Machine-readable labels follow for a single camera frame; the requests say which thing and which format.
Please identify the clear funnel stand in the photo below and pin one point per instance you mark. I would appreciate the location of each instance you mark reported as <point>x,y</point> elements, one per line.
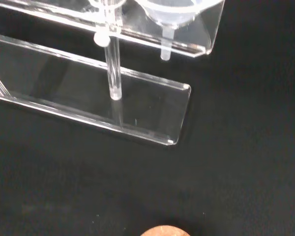
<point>150,110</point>

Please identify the black cloth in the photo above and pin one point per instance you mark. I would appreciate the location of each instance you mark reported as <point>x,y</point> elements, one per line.
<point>211,172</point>

